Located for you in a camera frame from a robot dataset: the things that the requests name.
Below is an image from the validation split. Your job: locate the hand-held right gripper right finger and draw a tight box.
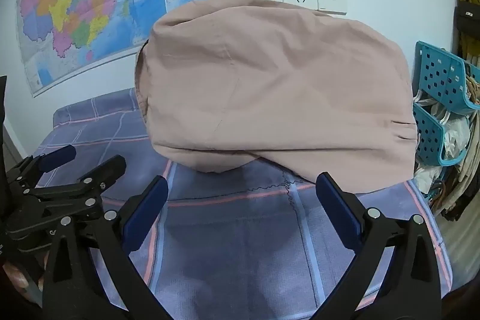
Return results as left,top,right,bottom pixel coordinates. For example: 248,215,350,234
316,172,442,320

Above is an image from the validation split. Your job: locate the purple plaid bed sheet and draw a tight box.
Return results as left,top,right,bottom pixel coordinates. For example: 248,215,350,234
32,88,451,320

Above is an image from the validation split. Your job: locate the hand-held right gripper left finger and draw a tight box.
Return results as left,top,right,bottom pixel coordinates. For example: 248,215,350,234
41,175,177,320

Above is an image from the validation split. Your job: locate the blue plastic basket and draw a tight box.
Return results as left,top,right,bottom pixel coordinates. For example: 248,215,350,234
412,104,471,168
413,40,480,115

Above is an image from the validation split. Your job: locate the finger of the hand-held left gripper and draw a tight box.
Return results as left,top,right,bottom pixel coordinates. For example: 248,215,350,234
9,145,77,190
34,155,127,207

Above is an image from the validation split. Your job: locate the black hanging bag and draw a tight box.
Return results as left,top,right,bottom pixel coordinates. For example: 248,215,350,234
454,3,480,39

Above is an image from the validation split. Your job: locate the colourful wall map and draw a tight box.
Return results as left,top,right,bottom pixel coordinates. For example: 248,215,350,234
16,0,226,97

